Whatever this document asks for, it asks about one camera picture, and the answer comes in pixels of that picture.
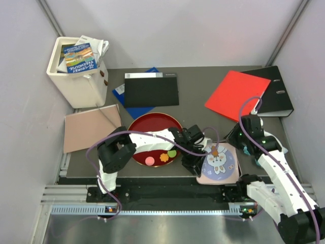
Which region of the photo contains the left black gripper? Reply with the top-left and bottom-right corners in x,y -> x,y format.
181,142 -> 207,177

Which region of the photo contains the silver tin lid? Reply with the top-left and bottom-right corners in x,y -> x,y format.
196,143 -> 239,185

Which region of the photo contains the cookie tin with paper cups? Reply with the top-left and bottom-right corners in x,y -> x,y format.
237,158 -> 242,177

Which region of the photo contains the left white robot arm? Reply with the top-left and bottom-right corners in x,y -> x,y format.
96,125 -> 210,202

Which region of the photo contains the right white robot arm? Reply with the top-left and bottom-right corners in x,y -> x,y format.
225,115 -> 324,243

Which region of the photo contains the green sandwich cookie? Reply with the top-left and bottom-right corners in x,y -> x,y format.
167,150 -> 177,158

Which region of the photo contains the teal macaron upper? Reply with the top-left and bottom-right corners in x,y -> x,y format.
243,145 -> 251,156

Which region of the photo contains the orange flower cookie lower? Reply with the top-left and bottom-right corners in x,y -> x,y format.
159,154 -> 169,163

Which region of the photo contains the red folder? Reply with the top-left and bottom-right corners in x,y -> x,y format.
205,71 -> 271,122

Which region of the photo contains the red round lacquer tray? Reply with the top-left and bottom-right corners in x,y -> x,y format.
128,112 -> 182,167

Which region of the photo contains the pink sandwich cookie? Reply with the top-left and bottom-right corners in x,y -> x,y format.
145,157 -> 155,166

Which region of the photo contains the black folder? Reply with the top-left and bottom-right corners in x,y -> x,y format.
124,72 -> 179,108

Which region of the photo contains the pink notebook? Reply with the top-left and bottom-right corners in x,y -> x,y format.
63,108 -> 116,154

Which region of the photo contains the white storage bin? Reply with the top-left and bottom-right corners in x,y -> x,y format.
46,37 -> 109,109

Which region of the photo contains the white paper stack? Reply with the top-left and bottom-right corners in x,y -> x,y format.
56,35 -> 109,73

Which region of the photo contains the blue illustrated booklet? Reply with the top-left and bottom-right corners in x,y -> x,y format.
63,43 -> 98,74

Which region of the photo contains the black ring binder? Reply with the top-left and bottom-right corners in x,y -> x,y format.
243,66 -> 294,117

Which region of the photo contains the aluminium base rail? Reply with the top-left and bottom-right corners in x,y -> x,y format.
41,185 -> 254,216

